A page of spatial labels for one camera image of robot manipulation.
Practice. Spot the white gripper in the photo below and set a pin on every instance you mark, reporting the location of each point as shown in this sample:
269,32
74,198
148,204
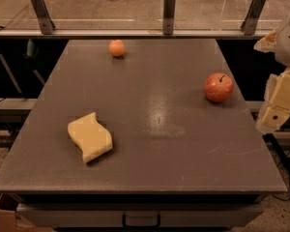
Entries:
289,43

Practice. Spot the red apple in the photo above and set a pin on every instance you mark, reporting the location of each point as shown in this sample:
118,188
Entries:
218,87

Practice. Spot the orange fruit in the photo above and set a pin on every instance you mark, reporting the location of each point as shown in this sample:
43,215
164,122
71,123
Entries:
117,48

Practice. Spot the yellow wavy sponge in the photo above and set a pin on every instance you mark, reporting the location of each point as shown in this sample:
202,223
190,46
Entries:
90,137

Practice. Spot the clear acrylic barrier panel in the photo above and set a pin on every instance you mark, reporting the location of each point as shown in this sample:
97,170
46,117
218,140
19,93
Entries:
215,15

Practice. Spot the cardboard box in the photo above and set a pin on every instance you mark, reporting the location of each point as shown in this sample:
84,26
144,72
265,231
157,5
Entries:
11,221

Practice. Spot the middle metal bracket post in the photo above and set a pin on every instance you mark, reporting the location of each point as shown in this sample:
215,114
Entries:
168,16

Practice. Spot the left metal bracket post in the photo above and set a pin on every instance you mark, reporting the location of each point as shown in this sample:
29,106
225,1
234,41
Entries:
45,23

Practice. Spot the grey drawer with handle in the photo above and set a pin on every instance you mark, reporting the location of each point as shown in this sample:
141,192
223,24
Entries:
143,216

